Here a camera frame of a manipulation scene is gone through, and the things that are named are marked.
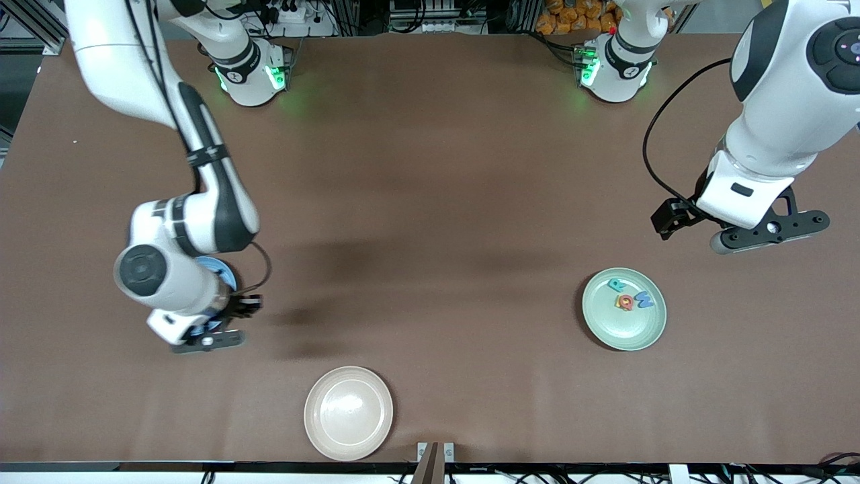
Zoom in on blue plate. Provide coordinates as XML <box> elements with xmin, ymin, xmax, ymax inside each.
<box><xmin>191</xmin><ymin>256</ymin><xmax>239</xmax><ymax>337</ymax></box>

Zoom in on green plate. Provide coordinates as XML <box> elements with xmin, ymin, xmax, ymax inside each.
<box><xmin>582</xmin><ymin>268</ymin><xmax>668</xmax><ymax>352</ymax></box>

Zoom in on beige plate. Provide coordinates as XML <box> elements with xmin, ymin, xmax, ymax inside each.
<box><xmin>304</xmin><ymin>366</ymin><xmax>394</xmax><ymax>462</ymax></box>

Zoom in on orange snack packets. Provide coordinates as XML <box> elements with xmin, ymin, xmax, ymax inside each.
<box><xmin>535</xmin><ymin>0</ymin><xmax>619</xmax><ymax>36</ymax></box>

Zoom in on brown table cover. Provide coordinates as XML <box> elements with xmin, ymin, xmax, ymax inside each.
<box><xmin>0</xmin><ymin>34</ymin><xmax>860</xmax><ymax>465</ymax></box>

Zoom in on white power strip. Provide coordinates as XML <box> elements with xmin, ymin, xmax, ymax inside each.
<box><xmin>259</xmin><ymin>0</ymin><xmax>337</xmax><ymax>38</ymax></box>

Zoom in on grey electronics rack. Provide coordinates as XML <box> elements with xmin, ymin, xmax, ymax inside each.
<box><xmin>388</xmin><ymin>0</ymin><xmax>489</xmax><ymax>34</ymax></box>

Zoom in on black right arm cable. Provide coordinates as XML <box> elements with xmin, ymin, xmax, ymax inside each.
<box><xmin>124</xmin><ymin>0</ymin><xmax>273</xmax><ymax>296</ymax></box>

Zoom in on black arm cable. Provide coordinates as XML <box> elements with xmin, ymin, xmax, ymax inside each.
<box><xmin>124</xmin><ymin>0</ymin><xmax>273</xmax><ymax>296</ymax></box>
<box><xmin>642</xmin><ymin>58</ymin><xmax>733</xmax><ymax>202</ymax></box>

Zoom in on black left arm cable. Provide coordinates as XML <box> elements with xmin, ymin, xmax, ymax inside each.
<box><xmin>642</xmin><ymin>58</ymin><xmax>733</xmax><ymax>202</ymax></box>

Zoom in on black base cable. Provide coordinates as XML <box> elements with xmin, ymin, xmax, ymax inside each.
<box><xmin>534</xmin><ymin>30</ymin><xmax>584</xmax><ymax>68</ymax></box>

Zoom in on brown stand post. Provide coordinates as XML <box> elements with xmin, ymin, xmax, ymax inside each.
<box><xmin>411</xmin><ymin>442</ymin><xmax>441</xmax><ymax>484</ymax></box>

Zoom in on aluminium frame profile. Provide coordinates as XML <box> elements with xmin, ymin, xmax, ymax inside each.
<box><xmin>0</xmin><ymin>0</ymin><xmax>71</xmax><ymax>56</ymax></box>

